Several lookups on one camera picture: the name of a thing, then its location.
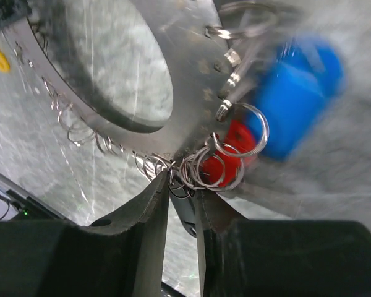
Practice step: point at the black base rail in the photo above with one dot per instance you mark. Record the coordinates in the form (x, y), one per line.
(21, 207)

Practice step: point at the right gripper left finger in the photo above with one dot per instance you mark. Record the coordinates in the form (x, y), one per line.
(42, 253)

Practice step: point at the black key fob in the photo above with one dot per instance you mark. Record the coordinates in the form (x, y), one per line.
(184, 208)

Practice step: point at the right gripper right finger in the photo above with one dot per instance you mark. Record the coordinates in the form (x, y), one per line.
(242, 257)

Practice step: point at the blue tag key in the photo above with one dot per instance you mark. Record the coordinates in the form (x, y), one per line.
(304, 78)

